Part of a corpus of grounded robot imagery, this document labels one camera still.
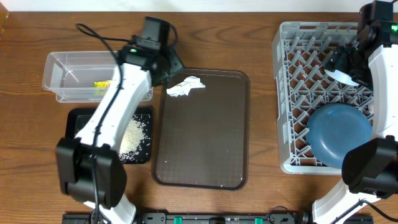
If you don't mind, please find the light blue bowl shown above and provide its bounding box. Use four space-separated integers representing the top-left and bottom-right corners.
325 69 359 86

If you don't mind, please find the yellow snack wrapper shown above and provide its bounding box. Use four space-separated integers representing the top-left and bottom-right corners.
93 80 111 96

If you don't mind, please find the dark blue plate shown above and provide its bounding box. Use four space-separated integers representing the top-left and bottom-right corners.
305 104 372 169

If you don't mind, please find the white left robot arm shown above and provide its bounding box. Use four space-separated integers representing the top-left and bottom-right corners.
55 46 184 223

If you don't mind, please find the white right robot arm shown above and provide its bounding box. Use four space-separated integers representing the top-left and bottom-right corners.
312 1 397 223

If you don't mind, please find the grey dishwasher rack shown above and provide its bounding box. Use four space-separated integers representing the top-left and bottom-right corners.
272 21 373 175

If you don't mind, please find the crumpled white tissue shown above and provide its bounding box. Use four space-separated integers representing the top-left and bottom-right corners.
166 76 206 97

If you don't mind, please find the brown serving tray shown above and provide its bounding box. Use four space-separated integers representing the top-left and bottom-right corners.
151 68 250 190

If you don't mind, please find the clear plastic bin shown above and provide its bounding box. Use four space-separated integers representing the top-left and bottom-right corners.
42 51 116 98

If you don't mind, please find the pile of rice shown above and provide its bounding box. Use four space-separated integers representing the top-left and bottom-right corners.
119 114 152 164

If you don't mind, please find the black plastic tray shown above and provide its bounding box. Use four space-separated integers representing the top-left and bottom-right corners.
65 106 153 164

